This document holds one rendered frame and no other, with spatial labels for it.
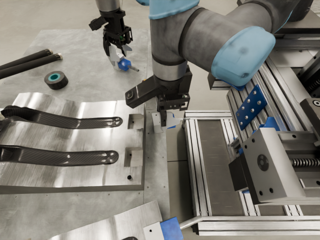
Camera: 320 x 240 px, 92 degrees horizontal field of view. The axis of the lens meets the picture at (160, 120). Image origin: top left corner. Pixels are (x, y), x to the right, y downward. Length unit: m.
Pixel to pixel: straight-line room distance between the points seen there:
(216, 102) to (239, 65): 1.53
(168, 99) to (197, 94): 1.39
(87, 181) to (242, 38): 0.41
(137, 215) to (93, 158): 0.18
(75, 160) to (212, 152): 0.94
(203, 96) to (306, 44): 1.13
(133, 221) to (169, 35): 0.39
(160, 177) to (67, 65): 0.67
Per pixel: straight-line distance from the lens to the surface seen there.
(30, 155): 0.51
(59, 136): 0.51
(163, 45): 0.29
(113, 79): 0.73
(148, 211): 0.43
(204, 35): 0.24
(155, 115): 0.51
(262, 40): 0.23
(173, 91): 0.40
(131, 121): 0.50
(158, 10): 0.27
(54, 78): 0.82
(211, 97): 1.78
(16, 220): 0.61
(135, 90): 0.41
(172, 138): 1.43
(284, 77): 0.63
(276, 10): 0.34
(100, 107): 0.53
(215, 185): 1.15
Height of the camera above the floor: 1.28
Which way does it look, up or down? 57 degrees down
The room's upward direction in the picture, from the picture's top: straight up
